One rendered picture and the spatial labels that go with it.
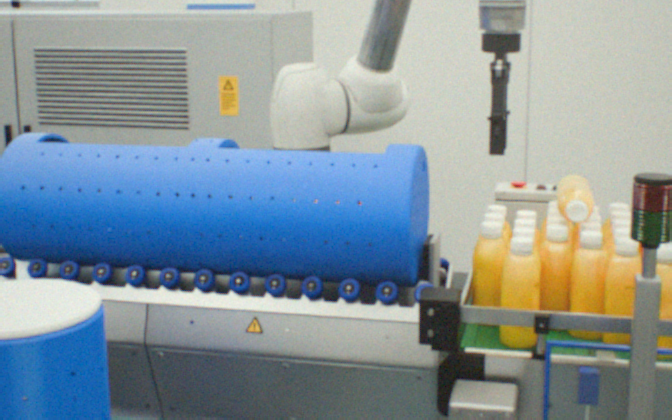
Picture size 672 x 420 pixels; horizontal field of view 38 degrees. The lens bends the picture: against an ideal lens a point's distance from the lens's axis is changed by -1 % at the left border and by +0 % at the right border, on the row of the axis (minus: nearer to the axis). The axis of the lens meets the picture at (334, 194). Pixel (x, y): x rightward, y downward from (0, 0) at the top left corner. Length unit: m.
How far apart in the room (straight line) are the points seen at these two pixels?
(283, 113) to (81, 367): 1.14
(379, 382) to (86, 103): 2.25
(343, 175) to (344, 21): 2.97
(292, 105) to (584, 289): 1.01
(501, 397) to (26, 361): 0.78
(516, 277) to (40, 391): 0.83
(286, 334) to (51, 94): 2.23
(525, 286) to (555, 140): 2.93
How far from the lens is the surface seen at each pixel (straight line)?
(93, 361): 1.63
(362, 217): 1.81
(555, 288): 1.87
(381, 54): 2.55
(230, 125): 3.63
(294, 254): 1.87
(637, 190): 1.53
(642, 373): 1.61
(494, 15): 1.85
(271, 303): 1.94
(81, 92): 3.89
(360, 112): 2.59
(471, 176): 4.73
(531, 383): 1.78
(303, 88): 2.52
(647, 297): 1.57
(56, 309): 1.63
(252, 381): 2.01
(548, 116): 4.65
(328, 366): 1.93
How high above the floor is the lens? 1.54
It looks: 12 degrees down
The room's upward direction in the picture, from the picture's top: straight up
